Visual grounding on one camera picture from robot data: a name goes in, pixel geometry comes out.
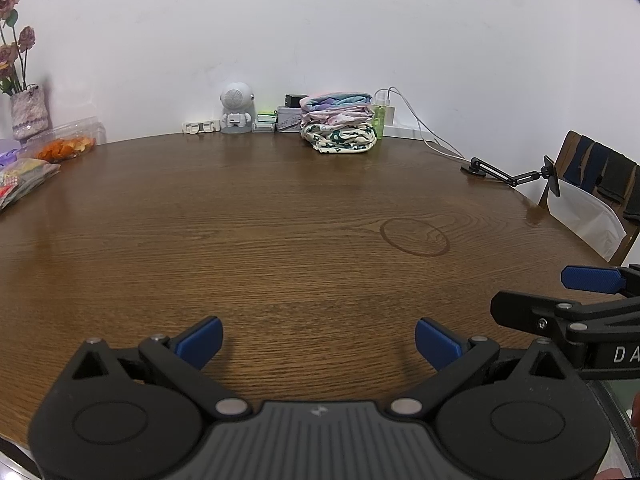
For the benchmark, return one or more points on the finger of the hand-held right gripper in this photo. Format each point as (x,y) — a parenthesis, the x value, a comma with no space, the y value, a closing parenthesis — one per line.
(520,307)
(592,280)

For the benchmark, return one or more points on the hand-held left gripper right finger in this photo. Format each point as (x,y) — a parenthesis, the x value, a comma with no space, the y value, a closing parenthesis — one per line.
(437,342)

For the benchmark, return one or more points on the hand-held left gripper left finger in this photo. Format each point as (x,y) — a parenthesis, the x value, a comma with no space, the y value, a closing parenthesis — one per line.
(200,342)

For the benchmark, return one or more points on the folded cream green-print clothes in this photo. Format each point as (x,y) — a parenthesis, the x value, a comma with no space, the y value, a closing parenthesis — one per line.
(340,137)

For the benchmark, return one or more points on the folded pink floral clothes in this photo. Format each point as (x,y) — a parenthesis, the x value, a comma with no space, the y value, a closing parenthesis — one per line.
(340,118)

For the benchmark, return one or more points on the person's right hand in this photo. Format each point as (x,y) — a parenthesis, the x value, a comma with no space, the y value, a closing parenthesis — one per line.
(635,410)

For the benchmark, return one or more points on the white bag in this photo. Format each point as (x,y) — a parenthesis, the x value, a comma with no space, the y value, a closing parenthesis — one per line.
(585,220)

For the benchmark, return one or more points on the dark draped cloth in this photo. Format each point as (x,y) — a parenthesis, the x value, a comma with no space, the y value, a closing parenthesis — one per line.
(610,175)

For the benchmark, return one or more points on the wooden chair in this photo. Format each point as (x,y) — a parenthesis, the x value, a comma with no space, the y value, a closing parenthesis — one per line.
(562,152)

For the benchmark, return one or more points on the white power strip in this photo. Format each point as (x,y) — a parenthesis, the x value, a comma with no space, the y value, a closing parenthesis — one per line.
(410,132)
(200,126)

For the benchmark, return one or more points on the green spray bottle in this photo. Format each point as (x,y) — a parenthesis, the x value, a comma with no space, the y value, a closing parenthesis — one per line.
(378,122)

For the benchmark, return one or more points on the small green white boxes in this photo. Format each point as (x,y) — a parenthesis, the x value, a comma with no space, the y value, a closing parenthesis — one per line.
(265,122)

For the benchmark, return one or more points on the white charger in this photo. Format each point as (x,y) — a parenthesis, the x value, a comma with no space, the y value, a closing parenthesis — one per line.
(387,112)

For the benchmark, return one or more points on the clear container with orange peels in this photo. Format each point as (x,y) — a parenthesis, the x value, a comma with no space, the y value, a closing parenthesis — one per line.
(65,147)

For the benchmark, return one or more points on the grey box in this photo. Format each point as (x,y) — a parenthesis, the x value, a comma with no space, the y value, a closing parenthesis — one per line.
(290,120)

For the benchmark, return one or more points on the colourful snack packet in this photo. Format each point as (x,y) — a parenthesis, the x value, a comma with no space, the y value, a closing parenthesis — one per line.
(25,172)

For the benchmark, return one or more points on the red snack packet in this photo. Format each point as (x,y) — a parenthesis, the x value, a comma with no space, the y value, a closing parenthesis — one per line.
(5,192)

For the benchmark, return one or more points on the white robot figure speaker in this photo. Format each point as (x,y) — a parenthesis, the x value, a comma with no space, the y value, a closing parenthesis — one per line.
(235,97)

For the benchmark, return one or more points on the small black box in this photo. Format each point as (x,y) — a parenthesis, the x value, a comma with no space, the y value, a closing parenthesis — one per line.
(295,100)

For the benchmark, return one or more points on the purple tissue box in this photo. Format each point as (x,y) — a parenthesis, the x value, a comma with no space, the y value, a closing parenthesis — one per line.
(9,157)

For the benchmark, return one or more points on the purple knit vase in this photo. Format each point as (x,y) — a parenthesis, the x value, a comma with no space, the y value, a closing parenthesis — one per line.
(29,112)

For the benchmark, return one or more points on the dried pink roses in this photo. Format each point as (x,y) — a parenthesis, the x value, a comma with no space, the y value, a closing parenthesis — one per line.
(7,55)

